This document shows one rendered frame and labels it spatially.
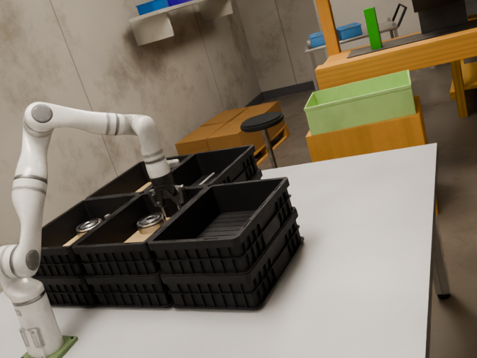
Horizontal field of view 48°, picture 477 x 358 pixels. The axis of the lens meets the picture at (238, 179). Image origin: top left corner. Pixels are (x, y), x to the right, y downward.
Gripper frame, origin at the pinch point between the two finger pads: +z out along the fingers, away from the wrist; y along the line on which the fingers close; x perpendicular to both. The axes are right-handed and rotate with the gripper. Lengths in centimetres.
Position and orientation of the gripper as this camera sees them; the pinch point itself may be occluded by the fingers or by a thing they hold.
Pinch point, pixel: (173, 211)
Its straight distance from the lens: 186.2
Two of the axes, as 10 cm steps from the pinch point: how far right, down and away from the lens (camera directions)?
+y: 9.0, -1.3, -4.2
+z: 2.8, 9.1, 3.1
